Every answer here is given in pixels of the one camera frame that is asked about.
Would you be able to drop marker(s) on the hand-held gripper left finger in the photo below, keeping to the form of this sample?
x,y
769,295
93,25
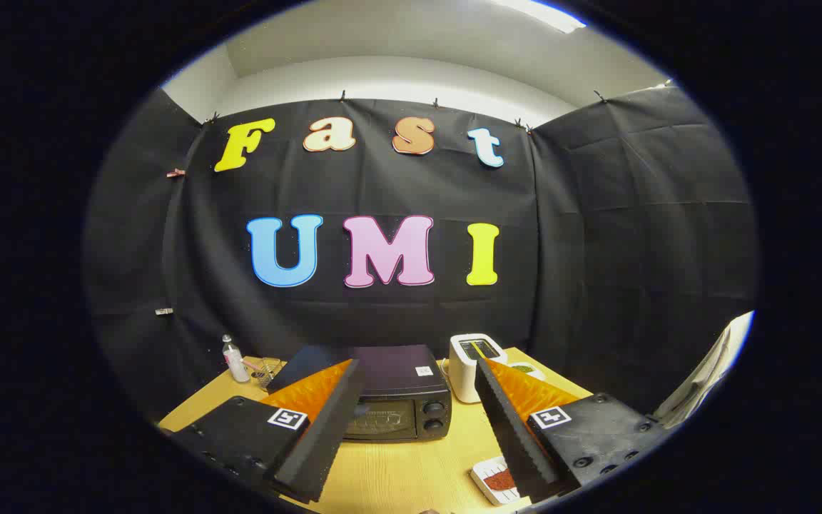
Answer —
x,y
325,435

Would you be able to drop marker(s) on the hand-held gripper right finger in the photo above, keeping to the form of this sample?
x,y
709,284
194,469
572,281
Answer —
x,y
507,428

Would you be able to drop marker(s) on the red sausage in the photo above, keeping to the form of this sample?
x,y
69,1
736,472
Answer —
x,y
500,480

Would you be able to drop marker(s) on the black toaster oven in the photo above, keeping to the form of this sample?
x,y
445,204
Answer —
x,y
397,371

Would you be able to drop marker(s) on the white toaster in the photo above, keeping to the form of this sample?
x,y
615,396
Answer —
x,y
464,375

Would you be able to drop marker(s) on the small white rectangular plate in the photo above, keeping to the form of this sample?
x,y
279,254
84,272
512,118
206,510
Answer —
x,y
481,475

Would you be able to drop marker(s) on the white divided dish with beans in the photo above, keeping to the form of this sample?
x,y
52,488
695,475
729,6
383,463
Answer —
x,y
529,369

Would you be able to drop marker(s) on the small clear bottle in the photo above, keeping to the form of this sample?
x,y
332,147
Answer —
x,y
235,363

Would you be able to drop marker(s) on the white cloth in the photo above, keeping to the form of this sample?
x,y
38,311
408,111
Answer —
x,y
711,371

